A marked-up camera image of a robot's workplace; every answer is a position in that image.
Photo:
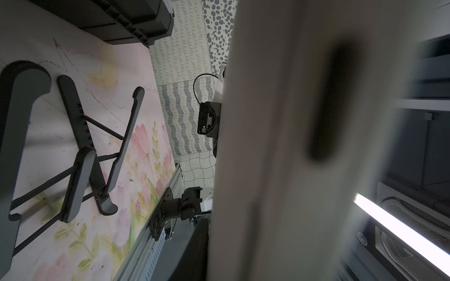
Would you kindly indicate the silver laptop computer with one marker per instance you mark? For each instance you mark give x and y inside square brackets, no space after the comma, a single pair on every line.
[307,120]

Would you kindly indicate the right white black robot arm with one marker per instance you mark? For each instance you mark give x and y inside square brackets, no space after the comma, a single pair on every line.
[210,111]

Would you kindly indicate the floral pink table mat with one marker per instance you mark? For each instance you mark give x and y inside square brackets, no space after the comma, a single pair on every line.
[84,154]

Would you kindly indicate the bright ceiling light strip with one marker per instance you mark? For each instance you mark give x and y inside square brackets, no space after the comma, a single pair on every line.
[418,243]

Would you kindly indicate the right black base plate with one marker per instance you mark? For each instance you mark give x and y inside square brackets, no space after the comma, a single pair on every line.
[193,203]

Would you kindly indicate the aluminium mounting rail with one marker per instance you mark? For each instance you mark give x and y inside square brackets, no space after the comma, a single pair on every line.
[141,261]

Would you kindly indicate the black toolbox with yellow handle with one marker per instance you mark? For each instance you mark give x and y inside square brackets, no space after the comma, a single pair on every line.
[117,22]

